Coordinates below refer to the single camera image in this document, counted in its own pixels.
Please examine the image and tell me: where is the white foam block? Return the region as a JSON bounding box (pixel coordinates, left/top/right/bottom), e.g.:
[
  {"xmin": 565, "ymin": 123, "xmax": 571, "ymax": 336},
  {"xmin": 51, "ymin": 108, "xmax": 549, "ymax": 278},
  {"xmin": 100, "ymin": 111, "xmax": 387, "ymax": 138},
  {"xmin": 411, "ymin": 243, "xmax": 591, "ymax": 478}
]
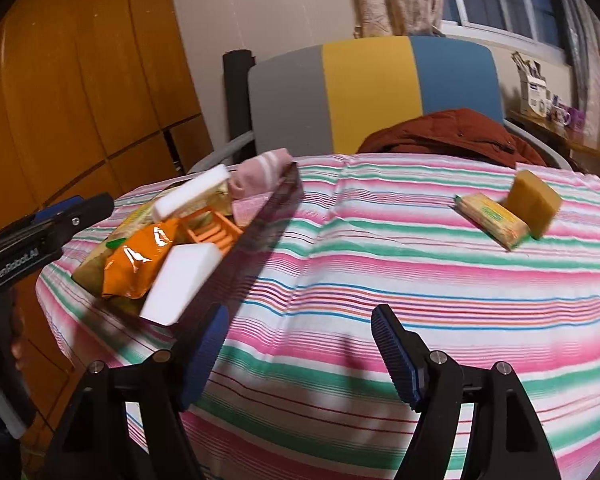
[
  {"xmin": 140, "ymin": 244, "xmax": 223, "ymax": 326},
  {"xmin": 151, "ymin": 164, "xmax": 230, "ymax": 222}
]

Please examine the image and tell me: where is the orange white snack bag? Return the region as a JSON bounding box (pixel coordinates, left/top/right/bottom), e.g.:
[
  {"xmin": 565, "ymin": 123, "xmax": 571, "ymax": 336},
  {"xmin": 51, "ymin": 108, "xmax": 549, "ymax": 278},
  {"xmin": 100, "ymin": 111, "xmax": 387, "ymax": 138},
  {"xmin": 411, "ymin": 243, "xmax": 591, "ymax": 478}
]
[{"xmin": 102, "ymin": 219, "xmax": 180, "ymax": 300}]

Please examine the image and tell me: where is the orange plastic rack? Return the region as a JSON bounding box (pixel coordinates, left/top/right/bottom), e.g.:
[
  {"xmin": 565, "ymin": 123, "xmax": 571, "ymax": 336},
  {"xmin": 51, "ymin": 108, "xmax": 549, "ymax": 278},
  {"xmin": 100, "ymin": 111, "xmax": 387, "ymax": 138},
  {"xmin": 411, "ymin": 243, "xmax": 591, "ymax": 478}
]
[{"xmin": 180, "ymin": 207, "xmax": 242, "ymax": 256}]

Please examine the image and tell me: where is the pink striped sock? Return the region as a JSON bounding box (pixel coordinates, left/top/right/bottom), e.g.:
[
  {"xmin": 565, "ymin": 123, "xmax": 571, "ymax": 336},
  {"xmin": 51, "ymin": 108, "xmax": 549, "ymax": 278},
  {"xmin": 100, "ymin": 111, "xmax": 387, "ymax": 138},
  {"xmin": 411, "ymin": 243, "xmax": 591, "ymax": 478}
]
[{"xmin": 228, "ymin": 148, "xmax": 294, "ymax": 200}]

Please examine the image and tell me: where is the cracker pack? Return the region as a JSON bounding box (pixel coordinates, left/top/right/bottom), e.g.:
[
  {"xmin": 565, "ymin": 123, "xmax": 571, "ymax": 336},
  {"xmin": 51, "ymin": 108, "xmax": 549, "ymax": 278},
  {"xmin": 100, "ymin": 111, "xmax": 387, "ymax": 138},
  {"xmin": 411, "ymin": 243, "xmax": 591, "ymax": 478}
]
[
  {"xmin": 81, "ymin": 200, "xmax": 154, "ymax": 266},
  {"xmin": 454, "ymin": 193, "xmax": 530, "ymax": 250}
]

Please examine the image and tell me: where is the gold metal tin box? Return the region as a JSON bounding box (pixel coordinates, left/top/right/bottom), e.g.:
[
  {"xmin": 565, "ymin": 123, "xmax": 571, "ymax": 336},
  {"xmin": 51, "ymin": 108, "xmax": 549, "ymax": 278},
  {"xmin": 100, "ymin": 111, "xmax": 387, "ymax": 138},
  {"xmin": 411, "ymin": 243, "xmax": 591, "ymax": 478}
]
[{"xmin": 72, "ymin": 164, "xmax": 303, "ymax": 333}]

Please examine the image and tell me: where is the wooden wardrobe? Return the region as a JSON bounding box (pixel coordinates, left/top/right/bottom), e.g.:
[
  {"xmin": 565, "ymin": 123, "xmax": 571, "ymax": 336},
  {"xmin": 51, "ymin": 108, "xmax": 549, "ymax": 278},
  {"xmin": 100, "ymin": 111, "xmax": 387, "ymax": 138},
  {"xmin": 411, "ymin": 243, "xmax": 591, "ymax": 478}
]
[{"xmin": 0, "ymin": 0, "xmax": 214, "ymax": 451}]

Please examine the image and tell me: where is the striped tablecloth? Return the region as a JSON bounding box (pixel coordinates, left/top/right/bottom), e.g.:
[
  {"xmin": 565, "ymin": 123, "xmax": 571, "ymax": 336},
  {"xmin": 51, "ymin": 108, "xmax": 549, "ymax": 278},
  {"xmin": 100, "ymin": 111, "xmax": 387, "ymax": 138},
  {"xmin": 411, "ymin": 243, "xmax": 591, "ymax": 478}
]
[{"xmin": 34, "ymin": 152, "xmax": 600, "ymax": 480}]

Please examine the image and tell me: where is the black rolled mat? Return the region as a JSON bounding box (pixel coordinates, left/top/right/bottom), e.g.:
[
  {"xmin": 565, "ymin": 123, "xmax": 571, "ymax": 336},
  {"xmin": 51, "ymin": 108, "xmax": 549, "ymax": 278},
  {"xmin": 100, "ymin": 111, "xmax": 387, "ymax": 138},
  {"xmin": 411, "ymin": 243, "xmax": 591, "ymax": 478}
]
[{"xmin": 222, "ymin": 49, "xmax": 256, "ymax": 141}]

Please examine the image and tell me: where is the grey yellow blue chair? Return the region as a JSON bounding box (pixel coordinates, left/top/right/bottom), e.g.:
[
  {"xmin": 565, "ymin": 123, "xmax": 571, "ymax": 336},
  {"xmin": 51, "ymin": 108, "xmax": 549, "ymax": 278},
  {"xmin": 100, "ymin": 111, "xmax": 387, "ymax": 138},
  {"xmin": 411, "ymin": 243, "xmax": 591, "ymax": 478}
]
[{"xmin": 192, "ymin": 36, "xmax": 570, "ymax": 171}]

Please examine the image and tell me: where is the wooden side desk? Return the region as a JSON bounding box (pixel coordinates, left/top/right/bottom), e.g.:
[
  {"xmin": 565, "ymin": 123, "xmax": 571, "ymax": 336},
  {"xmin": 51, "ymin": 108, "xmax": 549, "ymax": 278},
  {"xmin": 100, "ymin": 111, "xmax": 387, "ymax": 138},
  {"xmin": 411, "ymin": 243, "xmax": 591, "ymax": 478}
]
[{"xmin": 506, "ymin": 110, "xmax": 600, "ymax": 161}]

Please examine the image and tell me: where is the dark red jacket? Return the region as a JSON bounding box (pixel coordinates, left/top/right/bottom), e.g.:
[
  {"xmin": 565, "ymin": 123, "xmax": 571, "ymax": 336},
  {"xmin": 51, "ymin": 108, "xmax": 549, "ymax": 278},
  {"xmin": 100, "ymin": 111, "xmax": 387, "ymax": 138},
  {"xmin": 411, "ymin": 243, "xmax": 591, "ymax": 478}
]
[{"xmin": 358, "ymin": 108, "xmax": 546, "ymax": 169}]

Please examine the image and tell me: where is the purple box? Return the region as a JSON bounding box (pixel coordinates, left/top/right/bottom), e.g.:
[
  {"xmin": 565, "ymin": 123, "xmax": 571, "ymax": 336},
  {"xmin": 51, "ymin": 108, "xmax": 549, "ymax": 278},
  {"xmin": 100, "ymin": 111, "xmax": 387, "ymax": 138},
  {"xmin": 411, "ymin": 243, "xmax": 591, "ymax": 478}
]
[{"xmin": 567, "ymin": 107, "xmax": 585, "ymax": 133}]

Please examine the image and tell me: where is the white mug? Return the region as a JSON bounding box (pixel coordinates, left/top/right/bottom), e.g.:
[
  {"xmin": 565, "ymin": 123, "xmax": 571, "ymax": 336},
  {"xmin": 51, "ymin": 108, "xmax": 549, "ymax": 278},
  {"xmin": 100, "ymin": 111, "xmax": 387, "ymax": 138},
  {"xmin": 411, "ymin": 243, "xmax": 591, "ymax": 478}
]
[{"xmin": 550, "ymin": 104, "xmax": 571, "ymax": 128}]

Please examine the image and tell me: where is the white box with items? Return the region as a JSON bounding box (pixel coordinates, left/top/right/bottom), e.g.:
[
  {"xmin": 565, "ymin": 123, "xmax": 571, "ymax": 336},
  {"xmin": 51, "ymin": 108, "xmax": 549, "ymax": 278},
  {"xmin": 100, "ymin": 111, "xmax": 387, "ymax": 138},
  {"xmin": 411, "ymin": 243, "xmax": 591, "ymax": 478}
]
[{"xmin": 510, "ymin": 51, "xmax": 547, "ymax": 119}]

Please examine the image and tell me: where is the curtain right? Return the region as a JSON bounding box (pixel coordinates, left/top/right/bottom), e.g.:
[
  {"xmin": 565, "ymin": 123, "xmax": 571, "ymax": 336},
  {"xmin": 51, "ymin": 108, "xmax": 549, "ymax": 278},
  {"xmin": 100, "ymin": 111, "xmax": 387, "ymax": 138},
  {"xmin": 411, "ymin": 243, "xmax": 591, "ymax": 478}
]
[{"xmin": 560, "ymin": 0, "xmax": 600, "ymax": 150}]

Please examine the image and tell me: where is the window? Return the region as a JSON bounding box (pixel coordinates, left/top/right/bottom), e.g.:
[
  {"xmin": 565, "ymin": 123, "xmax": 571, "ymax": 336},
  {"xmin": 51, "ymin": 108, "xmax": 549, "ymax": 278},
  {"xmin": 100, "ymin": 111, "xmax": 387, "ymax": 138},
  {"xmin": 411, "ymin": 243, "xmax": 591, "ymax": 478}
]
[{"xmin": 442, "ymin": 0, "xmax": 567, "ymax": 64}]

